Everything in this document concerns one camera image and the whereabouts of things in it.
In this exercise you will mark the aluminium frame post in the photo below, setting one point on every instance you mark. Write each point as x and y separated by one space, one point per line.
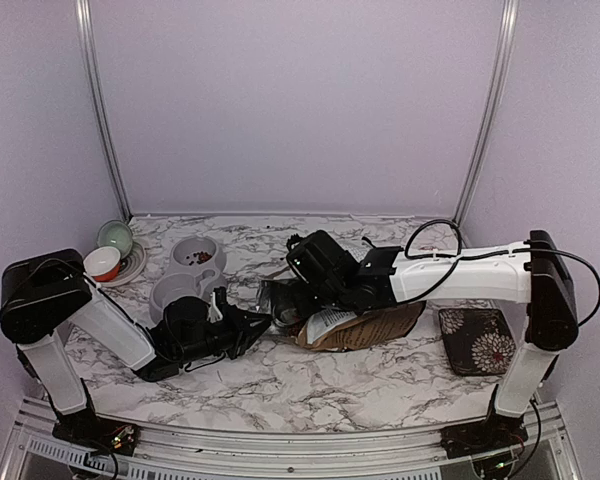
90 61
495 90

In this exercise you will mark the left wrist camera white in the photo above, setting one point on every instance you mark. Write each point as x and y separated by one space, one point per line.
218 300

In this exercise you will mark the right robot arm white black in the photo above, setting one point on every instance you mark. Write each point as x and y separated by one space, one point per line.
531 272

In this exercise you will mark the brown kibble in bowls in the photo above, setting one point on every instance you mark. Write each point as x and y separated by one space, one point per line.
199 257

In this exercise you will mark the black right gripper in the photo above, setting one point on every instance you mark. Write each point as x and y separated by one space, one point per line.
305 306

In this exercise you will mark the black floral square plate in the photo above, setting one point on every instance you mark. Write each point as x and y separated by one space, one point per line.
477 342

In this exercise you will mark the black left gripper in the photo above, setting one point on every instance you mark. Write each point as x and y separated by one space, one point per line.
245 335

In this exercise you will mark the green ceramic bowl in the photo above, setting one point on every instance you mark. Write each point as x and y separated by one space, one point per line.
115 233

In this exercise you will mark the right aluminium frame post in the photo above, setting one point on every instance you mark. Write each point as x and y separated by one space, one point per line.
495 90

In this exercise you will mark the front aluminium rail base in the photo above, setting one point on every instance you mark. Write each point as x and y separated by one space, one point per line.
171 452

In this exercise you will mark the brown dog food bag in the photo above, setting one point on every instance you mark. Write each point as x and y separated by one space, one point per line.
295 320

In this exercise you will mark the grey double pet bowl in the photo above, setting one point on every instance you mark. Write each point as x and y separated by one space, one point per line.
180 279

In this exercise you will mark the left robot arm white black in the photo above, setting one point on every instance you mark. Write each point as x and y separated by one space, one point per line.
43 293

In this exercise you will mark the white orange bowl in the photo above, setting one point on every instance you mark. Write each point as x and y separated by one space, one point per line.
103 263

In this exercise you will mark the left aluminium frame post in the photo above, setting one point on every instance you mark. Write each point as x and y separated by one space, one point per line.
90 61

